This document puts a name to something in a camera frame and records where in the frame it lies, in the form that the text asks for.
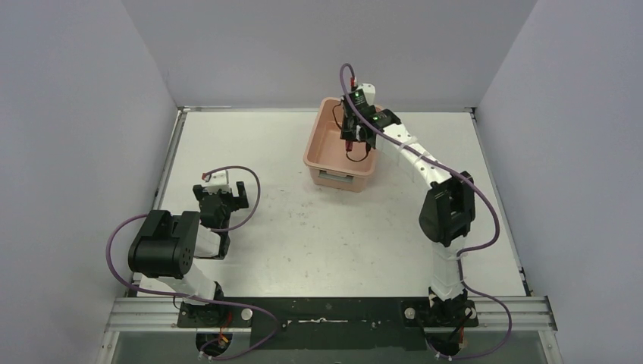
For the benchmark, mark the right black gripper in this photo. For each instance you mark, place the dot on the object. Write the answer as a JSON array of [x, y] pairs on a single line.
[[346, 133]]

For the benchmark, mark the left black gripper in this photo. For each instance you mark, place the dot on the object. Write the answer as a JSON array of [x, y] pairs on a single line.
[[233, 199]]

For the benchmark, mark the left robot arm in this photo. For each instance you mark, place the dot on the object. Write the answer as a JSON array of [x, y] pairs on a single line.
[[166, 246]]

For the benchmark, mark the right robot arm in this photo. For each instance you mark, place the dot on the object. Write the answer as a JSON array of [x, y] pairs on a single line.
[[447, 211]]

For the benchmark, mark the pink plastic bin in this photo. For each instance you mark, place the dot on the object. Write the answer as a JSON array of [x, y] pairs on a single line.
[[329, 164]]

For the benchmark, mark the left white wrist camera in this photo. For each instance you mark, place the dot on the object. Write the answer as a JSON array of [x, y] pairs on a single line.
[[216, 182]]

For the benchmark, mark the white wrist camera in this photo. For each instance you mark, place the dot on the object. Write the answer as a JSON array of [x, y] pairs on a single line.
[[368, 91], [216, 182]]

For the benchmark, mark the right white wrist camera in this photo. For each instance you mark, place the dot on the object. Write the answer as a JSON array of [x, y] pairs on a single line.
[[368, 91]]

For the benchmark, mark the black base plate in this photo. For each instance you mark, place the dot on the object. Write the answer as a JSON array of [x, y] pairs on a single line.
[[333, 323]]

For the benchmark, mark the aluminium frame rail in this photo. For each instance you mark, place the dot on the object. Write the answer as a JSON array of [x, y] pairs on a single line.
[[148, 314]]

